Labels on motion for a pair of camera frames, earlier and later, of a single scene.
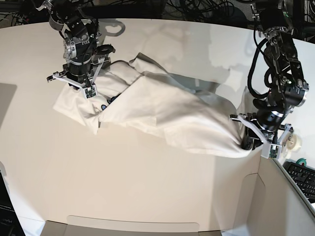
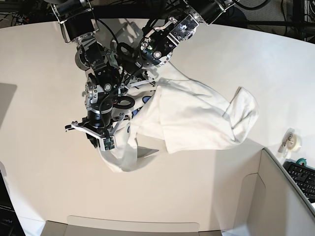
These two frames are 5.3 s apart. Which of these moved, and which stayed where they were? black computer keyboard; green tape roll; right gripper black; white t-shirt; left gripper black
Moved: white t-shirt; right gripper black; left gripper black
Stayed: green tape roll; black computer keyboard
